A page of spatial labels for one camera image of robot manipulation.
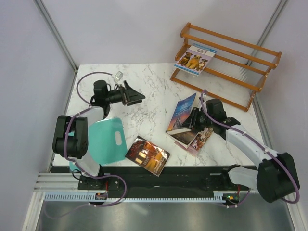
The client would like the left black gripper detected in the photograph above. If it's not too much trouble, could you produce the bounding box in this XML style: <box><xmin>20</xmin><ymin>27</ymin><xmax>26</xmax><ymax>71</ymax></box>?
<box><xmin>105</xmin><ymin>81</ymin><xmax>146</xmax><ymax>106</ymax></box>

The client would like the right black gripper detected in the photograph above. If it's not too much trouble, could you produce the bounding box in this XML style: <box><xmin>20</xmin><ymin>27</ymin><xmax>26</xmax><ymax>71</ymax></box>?
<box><xmin>180</xmin><ymin>107</ymin><xmax>215</xmax><ymax>132</ymax></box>

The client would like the Jane Eyre blue book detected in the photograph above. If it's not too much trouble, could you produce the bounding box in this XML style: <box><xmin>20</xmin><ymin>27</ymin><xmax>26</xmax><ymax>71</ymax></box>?
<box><xmin>166</xmin><ymin>93</ymin><xmax>196</xmax><ymax>135</ymax></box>

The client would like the dog cover Bark book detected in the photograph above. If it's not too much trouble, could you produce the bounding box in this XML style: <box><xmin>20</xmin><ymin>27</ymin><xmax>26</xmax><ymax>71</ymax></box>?
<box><xmin>174</xmin><ymin>43</ymin><xmax>217</xmax><ymax>76</ymax></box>

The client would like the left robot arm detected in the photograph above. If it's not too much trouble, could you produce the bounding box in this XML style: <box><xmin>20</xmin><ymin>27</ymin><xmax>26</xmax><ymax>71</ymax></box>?
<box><xmin>52</xmin><ymin>80</ymin><xmax>145</xmax><ymax>189</ymax></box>

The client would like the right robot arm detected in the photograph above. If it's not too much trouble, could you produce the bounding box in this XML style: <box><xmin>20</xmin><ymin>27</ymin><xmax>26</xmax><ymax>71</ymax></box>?
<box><xmin>183</xmin><ymin>99</ymin><xmax>300</xmax><ymax>204</ymax></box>

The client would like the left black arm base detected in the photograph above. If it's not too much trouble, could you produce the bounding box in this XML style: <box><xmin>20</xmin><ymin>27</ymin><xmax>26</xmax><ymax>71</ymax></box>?
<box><xmin>77</xmin><ymin>174</ymin><xmax>125</xmax><ymax>191</ymax></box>

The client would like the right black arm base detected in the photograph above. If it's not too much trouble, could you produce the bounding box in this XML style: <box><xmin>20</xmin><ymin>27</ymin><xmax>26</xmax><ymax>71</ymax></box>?
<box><xmin>202</xmin><ymin>175</ymin><xmax>238</xmax><ymax>191</ymax></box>

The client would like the Tale of Two Cities book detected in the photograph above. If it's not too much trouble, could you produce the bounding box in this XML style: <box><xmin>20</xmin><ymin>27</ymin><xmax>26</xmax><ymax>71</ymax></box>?
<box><xmin>171</xmin><ymin>130</ymin><xmax>198</xmax><ymax>148</ymax></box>

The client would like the pink illustrated children book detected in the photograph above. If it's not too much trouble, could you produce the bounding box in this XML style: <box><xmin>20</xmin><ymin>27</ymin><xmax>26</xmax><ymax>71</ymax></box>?
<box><xmin>175</xmin><ymin>128</ymin><xmax>213</xmax><ymax>156</ymax></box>

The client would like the dark orange glossy book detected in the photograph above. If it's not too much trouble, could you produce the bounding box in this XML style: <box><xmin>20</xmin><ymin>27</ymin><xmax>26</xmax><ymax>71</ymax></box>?
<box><xmin>125</xmin><ymin>136</ymin><xmax>170</xmax><ymax>177</ymax></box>

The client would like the teal plastic file folder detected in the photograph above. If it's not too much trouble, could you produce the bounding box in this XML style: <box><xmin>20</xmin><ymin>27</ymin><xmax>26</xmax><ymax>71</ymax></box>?
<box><xmin>69</xmin><ymin>116</ymin><xmax>128</xmax><ymax>170</ymax></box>

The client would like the orange wooden tiered rack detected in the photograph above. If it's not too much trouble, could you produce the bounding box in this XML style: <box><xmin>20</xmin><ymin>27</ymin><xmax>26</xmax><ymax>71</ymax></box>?
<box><xmin>170</xmin><ymin>23</ymin><xmax>282</xmax><ymax>112</ymax></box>

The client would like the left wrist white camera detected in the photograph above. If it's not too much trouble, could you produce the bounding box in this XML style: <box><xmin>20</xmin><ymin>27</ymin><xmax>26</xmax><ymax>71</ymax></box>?
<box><xmin>114</xmin><ymin>71</ymin><xmax>123</xmax><ymax>81</ymax></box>

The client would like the right slotted cable duct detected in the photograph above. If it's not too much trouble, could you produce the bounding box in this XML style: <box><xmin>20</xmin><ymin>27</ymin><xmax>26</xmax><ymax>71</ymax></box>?
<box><xmin>213</xmin><ymin>191</ymin><xmax>241</xmax><ymax>204</ymax></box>

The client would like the slotted cable duct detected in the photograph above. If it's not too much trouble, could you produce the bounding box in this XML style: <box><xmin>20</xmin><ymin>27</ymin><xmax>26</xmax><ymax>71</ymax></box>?
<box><xmin>44</xmin><ymin>192</ymin><xmax>108</xmax><ymax>202</ymax></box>
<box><xmin>213</xmin><ymin>191</ymin><xmax>241</xmax><ymax>204</ymax></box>

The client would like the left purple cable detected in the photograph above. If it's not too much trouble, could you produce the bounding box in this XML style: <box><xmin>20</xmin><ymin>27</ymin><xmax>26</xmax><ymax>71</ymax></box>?
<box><xmin>44</xmin><ymin>71</ymin><xmax>128</xmax><ymax>219</ymax></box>

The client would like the left slotted cable duct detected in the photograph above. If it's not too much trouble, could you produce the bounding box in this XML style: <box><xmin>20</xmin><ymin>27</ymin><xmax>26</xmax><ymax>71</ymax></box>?
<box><xmin>44</xmin><ymin>192</ymin><xmax>108</xmax><ymax>202</ymax></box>

